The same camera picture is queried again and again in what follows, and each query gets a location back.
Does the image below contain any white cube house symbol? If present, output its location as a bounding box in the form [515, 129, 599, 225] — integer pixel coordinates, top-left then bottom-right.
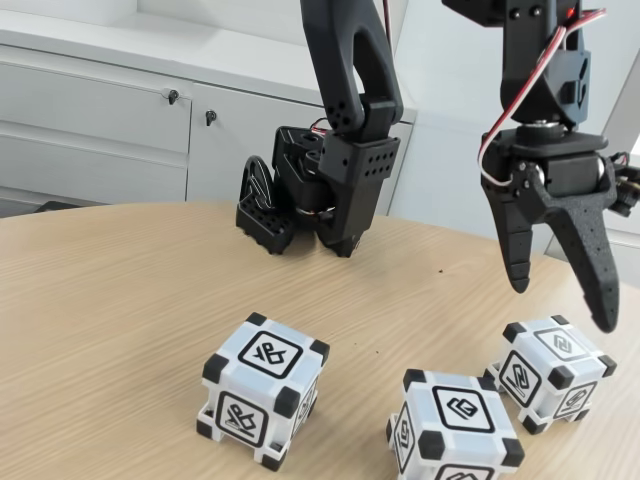
[385, 368, 526, 480]

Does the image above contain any white cube zigzag symbol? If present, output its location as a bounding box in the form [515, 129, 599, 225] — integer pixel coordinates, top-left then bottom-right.
[483, 314, 619, 435]

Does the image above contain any white cabinet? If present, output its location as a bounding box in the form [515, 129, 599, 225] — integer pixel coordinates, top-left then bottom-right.
[0, 9, 419, 219]

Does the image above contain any white cube crossed-loop symbol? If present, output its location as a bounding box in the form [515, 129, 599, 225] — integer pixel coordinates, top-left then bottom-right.
[195, 312, 331, 473]

